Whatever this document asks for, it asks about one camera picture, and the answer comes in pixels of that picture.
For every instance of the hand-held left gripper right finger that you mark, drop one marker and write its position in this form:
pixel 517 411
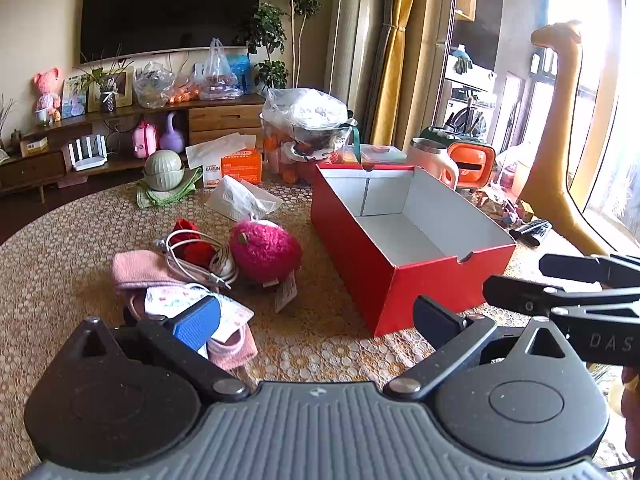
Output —
pixel 435 320

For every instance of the clear bead storage box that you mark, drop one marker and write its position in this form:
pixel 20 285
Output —
pixel 385 152

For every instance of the wooden television cabinet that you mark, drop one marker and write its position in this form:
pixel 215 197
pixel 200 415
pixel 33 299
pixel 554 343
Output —
pixel 220 117

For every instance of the yellow curtain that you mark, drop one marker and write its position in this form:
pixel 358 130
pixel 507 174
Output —
pixel 397 60

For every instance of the black television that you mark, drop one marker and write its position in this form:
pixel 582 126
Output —
pixel 170 5

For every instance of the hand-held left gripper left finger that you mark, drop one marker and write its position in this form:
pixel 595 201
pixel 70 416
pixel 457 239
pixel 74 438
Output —
pixel 197 322

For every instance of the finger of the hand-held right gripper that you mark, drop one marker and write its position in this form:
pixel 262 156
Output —
pixel 520 295
pixel 575 266

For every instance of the yellow giraffe toy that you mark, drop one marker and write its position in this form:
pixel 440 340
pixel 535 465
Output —
pixel 565 135

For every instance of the patterned face mask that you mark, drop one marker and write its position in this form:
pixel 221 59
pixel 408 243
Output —
pixel 235 315

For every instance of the small cardboard box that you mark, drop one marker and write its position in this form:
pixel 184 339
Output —
pixel 34 146

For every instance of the green ceramic bowl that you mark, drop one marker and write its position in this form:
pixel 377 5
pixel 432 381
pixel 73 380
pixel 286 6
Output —
pixel 164 170

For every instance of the orange carton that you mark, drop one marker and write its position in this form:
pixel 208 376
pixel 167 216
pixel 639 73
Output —
pixel 242 167

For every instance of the pink bear plush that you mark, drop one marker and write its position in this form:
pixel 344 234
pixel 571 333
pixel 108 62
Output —
pixel 47 92

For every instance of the small white medicine box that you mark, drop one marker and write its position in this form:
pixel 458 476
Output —
pixel 212 175

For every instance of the white paper bag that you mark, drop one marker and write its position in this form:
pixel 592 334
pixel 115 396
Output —
pixel 215 147

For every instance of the white shopping bag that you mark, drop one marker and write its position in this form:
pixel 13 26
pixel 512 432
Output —
pixel 216 77

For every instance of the crumpled clear plastic bag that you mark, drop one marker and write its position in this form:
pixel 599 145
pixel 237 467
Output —
pixel 152 85

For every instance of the white washing machine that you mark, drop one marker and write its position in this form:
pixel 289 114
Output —
pixel 470 95

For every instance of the clear plastic tub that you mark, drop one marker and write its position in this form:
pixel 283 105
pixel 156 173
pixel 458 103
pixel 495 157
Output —
pixel 280 160

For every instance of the white router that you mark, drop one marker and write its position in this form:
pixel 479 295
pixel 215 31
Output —
pixel 85 155

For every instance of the green cloth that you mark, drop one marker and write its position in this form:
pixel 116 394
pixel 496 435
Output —
pixel 150 199

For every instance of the tall potted plant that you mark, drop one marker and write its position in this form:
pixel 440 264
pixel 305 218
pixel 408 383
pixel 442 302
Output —
pixel 272 30

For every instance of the purple vase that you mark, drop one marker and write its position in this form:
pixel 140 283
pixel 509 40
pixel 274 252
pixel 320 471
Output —
pixel 172 139

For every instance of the red cardboard box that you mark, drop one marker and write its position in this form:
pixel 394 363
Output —
pixel 380 280

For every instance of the standing air conditioner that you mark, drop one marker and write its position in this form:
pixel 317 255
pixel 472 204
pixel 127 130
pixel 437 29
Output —
pixel 352 45

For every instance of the wooden photo frame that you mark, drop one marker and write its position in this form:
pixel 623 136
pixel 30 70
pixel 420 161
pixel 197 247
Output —
pixel 127 85

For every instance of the black remote control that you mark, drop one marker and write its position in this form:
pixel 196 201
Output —
pixel 527 226
pixel 540 236

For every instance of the small photo frame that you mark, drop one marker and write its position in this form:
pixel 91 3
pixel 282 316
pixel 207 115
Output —
pixel 75 97

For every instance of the pink fleece cloth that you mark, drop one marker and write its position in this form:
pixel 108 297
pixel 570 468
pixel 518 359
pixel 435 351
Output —
pixel 135 270

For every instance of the pink plush toy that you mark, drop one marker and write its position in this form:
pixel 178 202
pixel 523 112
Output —
pixel 265 255

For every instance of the white plastic packet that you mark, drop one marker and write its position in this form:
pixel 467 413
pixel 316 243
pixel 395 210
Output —
pixel 235 200

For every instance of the orange tissue box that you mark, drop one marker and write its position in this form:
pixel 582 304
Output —
pixel 470 162

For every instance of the small potted grass plant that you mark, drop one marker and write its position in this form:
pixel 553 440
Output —
pixel 107 102

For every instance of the red cloth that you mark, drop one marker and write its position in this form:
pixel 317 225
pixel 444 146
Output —
pixel 192 249

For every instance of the blue packet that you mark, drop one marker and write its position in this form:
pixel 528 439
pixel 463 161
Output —
pixel 242 67

